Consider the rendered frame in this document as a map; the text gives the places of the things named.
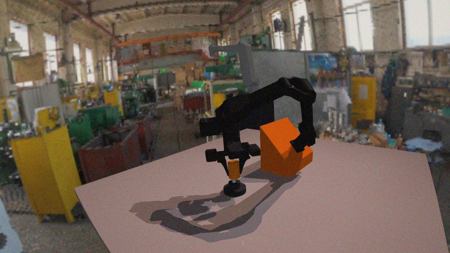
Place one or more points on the orange knob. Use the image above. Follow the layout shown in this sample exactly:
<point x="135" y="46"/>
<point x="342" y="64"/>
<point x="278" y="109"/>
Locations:
<point x="233" y="168"/>

